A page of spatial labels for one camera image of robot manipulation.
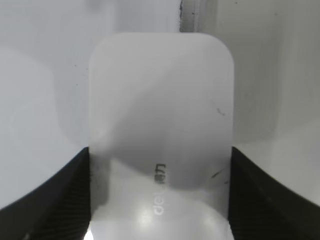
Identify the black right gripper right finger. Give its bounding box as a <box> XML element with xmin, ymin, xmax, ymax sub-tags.
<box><xmin>228</xmin><ymin>147</ymin><xmax>320</xmax><ymax>240</ymax></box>

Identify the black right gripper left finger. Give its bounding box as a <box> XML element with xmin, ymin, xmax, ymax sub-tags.
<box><xmin>0</xmin><ymin>147</ymin><xmax>92</xmax><ymax>240</ymax></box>

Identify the white whiteboard eraser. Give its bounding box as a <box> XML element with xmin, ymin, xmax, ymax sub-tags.
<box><xmin>88</xmin><ymin>32</ymin><xmax>234</xmax><ymax>240</ymax></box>

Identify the white whiteboard with grey frame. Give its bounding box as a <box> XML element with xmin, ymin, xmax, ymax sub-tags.
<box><xmin>0</xmin><ymin>0</ymin><xmax>320</xmax><ymax>210</ymax></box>

